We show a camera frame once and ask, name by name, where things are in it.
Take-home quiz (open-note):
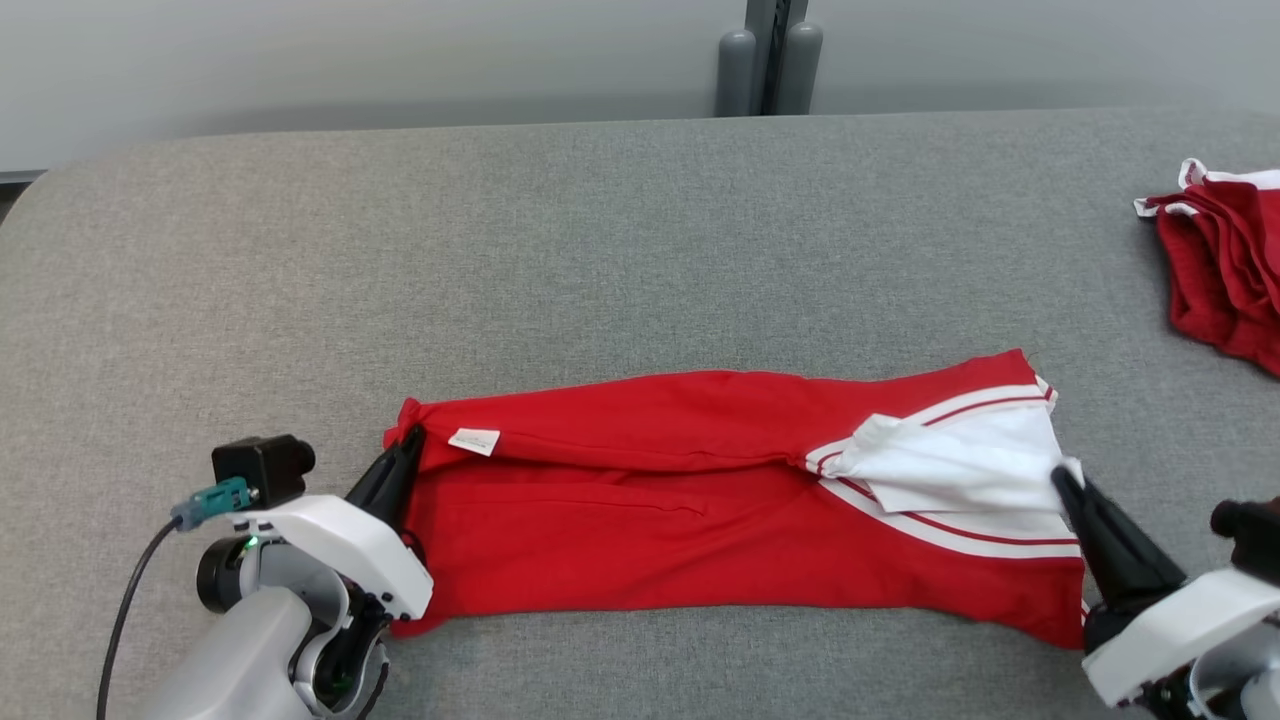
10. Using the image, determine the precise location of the red garment with white trim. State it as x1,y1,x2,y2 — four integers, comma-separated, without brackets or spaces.
1133,158,1280,378

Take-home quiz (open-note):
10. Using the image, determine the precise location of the red garment white striped hem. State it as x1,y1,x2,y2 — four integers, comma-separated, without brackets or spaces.
385,348,1091,651

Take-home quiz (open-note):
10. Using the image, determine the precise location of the grey metal partition post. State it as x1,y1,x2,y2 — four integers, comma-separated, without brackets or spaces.
745,0,809,116

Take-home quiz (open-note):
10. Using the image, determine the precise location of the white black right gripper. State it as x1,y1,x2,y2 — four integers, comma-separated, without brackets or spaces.
1052,468,1280,706

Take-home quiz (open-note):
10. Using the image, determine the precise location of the grey rounded partition foot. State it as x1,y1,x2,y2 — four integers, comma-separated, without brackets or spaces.
716,30,758,118
778,22,824,116

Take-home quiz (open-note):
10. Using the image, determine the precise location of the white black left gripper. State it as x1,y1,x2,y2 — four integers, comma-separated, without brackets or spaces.
228,428,434,621

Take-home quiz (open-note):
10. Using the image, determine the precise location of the left camera cable teal plug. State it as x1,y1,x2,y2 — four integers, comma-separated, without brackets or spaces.
97,478,251,720

